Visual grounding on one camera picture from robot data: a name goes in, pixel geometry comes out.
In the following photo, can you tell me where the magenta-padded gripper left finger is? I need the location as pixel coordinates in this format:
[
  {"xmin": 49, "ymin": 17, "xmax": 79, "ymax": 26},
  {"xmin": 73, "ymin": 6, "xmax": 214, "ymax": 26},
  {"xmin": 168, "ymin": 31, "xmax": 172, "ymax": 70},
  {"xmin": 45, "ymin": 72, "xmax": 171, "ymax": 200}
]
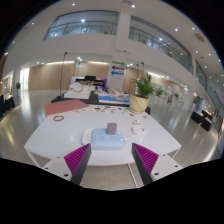
[{"xmin": 41, "ymin": 143, "xmax": 92, "ymax": 186}]

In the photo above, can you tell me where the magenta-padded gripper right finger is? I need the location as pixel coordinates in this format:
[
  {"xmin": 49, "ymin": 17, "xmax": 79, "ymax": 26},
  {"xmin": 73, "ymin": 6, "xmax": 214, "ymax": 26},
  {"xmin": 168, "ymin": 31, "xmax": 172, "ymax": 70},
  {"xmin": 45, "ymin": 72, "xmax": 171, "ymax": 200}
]
[{"xmin": 131, "ymin": 142, "xmax": 184, "ymax": 186}]

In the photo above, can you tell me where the grey-purple charger block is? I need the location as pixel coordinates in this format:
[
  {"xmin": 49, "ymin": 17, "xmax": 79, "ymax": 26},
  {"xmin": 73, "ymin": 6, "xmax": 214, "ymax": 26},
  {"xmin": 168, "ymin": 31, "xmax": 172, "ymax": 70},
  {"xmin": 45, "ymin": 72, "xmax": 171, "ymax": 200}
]
[{"xmin": 106, "ymin": 122, "xmax": 118, "ymax": 136}]

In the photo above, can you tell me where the light blue power strip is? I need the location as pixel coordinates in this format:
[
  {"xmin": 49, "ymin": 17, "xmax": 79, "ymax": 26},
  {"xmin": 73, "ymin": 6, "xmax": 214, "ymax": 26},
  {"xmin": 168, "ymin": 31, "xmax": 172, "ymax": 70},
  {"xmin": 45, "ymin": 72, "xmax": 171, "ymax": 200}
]
[{"xmin": 81, "ymin": 127, "xmax": 128, "ymax": 151}]

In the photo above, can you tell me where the pink flat board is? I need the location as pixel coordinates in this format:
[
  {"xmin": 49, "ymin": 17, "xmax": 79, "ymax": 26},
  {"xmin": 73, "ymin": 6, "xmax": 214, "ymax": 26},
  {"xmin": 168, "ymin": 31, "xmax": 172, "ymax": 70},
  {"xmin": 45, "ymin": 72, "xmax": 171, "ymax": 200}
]
[{"xmin": 44, "ymin": 98, "xmax": 91, "ymax": 117}]

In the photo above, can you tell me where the potted plant in striped pot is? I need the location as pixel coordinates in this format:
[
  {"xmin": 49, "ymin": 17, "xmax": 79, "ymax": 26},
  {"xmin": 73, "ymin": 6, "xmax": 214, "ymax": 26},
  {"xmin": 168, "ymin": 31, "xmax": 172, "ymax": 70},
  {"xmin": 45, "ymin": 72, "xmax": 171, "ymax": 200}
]
[{"xmin": 128, "ymin": 73, "xmax": 155, "ymax": 114}]

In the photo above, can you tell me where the sheet of colourful stickers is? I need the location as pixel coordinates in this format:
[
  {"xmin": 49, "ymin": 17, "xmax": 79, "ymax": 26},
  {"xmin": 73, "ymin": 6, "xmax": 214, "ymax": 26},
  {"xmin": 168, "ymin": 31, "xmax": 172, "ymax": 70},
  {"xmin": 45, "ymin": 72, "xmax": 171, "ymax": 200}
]
[{"xmin": 89, "ymin": 104, "xmax": 129, "ymax": 114}]

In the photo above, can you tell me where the black display platform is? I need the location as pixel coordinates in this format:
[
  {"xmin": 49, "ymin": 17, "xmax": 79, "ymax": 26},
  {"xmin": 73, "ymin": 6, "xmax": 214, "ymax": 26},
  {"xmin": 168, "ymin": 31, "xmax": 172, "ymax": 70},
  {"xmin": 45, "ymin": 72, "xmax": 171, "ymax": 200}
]
[{"xmin": 50, "ymin": 90, "xmax": 152, "ymax": 116}]

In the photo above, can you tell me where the group of dark seats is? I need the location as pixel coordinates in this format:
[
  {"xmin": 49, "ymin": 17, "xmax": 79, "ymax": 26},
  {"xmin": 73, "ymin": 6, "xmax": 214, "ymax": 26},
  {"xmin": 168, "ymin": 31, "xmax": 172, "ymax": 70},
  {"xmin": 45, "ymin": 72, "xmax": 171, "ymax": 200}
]
[{"xmin": 190, "ymin": 109, "xmax": 213, "ymax": 132}]

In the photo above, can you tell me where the blue-based white building model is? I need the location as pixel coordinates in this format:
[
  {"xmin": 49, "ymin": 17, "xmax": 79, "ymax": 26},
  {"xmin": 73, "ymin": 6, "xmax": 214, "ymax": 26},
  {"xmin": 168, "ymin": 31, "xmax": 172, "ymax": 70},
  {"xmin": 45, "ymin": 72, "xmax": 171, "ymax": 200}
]
[{"xmin": 98, "ymin": 88, "xmax": 130, "ymax": 105}]

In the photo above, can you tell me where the black lamp pole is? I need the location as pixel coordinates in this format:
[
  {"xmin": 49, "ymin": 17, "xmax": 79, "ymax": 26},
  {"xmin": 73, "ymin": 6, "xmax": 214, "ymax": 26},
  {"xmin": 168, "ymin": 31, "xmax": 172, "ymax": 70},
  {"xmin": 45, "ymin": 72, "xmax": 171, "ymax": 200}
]
[{"xmin": 59, "ymin": 51, "xmax": 69, "ymax": 99}]

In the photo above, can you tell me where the group of dark chairs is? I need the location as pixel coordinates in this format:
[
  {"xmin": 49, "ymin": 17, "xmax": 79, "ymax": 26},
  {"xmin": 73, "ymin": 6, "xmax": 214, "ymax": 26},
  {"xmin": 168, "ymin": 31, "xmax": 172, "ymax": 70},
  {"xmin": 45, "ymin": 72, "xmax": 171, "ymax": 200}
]
[{"xmin": 0, "ymin": 94, "xmax": 16, "ymax": 118}]

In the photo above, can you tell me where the small distant potted plant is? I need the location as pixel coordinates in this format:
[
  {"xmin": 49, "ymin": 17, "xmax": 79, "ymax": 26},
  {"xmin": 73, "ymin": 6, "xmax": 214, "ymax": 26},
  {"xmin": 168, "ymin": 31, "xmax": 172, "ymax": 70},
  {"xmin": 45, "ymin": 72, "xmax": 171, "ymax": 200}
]
[{"xmin": 15, "ymin": 81, "xmax": 22, "ymax": 98}]

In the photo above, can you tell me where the sign with coloured arrows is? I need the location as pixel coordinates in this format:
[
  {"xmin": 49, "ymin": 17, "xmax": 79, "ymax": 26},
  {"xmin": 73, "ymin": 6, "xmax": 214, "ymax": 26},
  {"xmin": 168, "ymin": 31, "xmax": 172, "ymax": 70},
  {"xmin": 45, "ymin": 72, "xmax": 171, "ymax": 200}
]
[{"xmin": 110, "ymin": 59, "xmax": 126, "ymax": 77}]

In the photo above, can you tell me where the white coiled cable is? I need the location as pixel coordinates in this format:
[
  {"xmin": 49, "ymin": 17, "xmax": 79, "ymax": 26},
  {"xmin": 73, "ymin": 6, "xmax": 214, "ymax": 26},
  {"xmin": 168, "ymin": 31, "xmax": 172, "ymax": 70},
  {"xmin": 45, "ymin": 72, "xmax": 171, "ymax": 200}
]
[{"xmin": 123, "ymin": 119, "xmax": 147, "ymax": 141}]

